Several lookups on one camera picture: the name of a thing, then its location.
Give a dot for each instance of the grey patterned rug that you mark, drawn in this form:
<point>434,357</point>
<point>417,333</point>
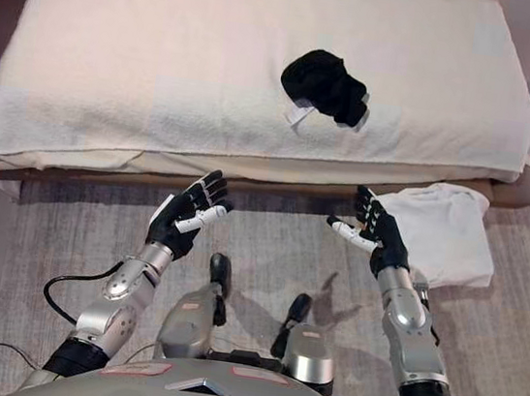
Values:
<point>285,269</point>

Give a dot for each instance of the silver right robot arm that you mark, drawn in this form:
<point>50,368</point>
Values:
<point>416,345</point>

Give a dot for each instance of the grey robot torso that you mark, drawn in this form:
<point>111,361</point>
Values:
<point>219,394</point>

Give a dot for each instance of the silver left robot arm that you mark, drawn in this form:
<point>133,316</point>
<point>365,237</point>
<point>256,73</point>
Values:
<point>111,305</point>

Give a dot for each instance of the black garment with white tag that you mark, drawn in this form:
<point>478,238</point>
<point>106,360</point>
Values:
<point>325,89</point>

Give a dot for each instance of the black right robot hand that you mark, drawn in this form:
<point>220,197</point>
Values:
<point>384,235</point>

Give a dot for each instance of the silver left robot leg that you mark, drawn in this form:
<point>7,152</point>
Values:
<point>201,311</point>

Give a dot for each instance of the white mattress with towel cover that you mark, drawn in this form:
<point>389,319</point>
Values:
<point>261,75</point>

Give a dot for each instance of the brown bed base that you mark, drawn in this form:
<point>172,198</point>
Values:
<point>510,193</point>

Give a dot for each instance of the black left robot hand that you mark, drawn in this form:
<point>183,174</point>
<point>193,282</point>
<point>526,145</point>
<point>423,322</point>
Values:
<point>176,215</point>

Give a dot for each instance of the silver robot leg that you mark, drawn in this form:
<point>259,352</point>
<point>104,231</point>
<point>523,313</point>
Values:
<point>201,311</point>
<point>306,345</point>

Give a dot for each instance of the silver right robot leg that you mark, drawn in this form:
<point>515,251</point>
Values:
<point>306,345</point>

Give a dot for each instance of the white garment on floor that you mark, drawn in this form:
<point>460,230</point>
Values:
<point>441,231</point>

